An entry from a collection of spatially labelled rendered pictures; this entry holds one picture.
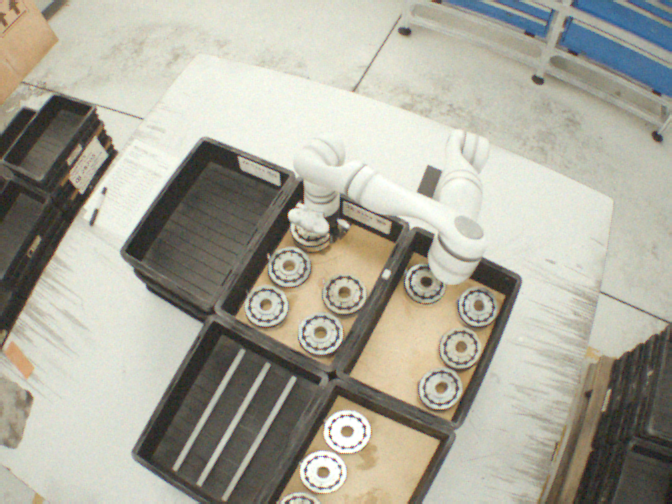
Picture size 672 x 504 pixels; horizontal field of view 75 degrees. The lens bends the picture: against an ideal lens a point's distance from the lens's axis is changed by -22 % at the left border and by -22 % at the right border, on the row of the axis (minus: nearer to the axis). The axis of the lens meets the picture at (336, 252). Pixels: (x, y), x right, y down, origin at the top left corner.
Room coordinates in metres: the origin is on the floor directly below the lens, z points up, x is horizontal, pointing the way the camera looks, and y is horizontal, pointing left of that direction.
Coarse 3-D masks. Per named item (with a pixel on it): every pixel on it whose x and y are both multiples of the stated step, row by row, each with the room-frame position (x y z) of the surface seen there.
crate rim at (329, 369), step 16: (288, 192) 0.69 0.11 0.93; (272, 224) 0.61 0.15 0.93; (400, 224) 0.61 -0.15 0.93; (256, 240) 0.57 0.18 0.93; (400, 240) 0.57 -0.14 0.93; (240, 272) 0.49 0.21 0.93; (368, 304) 0.41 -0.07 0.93; (240, 320) 0.38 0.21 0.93; (256, 336) 0.34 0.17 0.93; (352, 336) 0.34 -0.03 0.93; (288, 352) 0.31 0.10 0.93; (320, 368) 0.27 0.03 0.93; (336, 368) 0.27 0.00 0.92
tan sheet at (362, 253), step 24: (288, 240) 0.62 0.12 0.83; (336, 240) 0.62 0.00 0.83; (360, 240) 0.62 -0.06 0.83; (384, 240) 0.62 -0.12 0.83; (312, 264) 0.55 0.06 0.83; (336, 264) 0.55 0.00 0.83; (360, 264) 0.55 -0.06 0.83; (384, 264) 0.55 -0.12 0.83; (312, 288) 0.49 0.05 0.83; (240, 312) 0.43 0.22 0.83; (312, 312) 0.43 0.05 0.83; (288, 336) 0.37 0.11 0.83
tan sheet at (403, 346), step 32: (416, 256) 0.57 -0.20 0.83; (448, 288) 0.49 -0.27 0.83; (384, 320) 0.41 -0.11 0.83; (416, 320) 0.41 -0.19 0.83; (448, 320) 0.41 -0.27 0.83; (384, 352) 0.33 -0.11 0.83; (416, 352) 0.33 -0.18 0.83; (384, 384) 0.26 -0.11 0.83; (416, 384) 0.25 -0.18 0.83; (448, 416) 0.17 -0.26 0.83
